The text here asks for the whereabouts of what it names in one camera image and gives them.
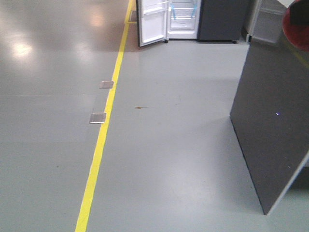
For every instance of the metal floor plate near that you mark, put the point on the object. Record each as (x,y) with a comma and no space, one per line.
(97,118)

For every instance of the red yellow apple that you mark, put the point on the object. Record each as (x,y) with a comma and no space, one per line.
(295,24)

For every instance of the dark grey cabinet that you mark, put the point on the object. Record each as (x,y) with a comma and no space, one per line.
(270,112)

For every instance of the metal floor plate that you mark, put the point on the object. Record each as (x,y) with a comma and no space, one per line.
(106,84)
(97,118)

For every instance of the fridge door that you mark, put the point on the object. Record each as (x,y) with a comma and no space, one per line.
(152,16)

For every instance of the dark grey fridge body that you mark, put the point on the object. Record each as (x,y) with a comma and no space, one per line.
(207,20)

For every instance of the metal floor plate far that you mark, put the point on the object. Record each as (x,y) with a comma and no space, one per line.
(106,84)

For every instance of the yellow floor tape line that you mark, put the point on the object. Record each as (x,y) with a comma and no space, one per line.
(89,191)

